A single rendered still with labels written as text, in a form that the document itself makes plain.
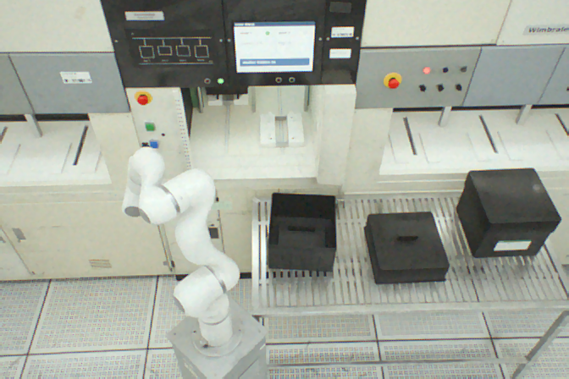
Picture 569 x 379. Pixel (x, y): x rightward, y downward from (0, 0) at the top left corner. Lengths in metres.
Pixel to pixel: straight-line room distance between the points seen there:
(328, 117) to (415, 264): 0.68
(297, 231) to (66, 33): 1.21
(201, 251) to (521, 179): 1.41
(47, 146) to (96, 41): 0.92
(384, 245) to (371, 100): 0.60
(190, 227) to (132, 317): 1.57
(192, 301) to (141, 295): 1.43
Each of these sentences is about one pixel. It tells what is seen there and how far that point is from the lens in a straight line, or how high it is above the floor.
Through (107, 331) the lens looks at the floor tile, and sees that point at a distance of 3.13.
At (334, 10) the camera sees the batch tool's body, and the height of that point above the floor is 1.72.
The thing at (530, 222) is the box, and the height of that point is 1.01.
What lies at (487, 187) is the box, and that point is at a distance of 2.38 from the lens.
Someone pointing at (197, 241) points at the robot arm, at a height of 1.37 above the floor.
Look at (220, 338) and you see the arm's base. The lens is 2.07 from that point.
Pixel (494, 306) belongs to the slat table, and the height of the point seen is 0.76.
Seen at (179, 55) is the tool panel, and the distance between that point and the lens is 2.01.
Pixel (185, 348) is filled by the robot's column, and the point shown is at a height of 0.76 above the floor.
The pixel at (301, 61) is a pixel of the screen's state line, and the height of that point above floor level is 1.51.
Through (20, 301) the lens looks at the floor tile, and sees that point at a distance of 3.39.
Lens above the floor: 2.70
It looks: 47 degrees down
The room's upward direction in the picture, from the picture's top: 1 degrees clockwise
